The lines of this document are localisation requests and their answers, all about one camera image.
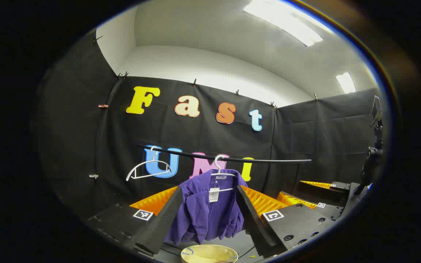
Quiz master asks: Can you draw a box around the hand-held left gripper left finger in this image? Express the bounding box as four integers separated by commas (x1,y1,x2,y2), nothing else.
86,186,184,256

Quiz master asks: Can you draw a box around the purple ribbed knit garment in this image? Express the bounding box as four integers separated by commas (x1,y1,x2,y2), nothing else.
164,169,248,246

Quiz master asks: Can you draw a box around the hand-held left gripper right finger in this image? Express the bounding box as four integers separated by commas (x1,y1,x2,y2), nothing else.
236,185,337,258

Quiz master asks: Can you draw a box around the small ceiling light panel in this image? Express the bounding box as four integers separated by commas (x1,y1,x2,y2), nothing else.
335,72,357,94

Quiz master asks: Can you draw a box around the black backdrop cloth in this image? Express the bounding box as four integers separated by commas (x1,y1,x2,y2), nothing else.
37,31,383,227

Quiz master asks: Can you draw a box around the white plastic clothes hanger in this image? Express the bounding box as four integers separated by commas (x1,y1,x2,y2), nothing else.
210,155,237,193
126,146,172,182

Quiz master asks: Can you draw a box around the large ceiling light panel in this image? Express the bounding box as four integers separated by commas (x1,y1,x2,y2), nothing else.
243,0,323,47

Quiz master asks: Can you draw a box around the black clothes rail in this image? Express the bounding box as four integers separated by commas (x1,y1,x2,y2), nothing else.
137,144,312,163

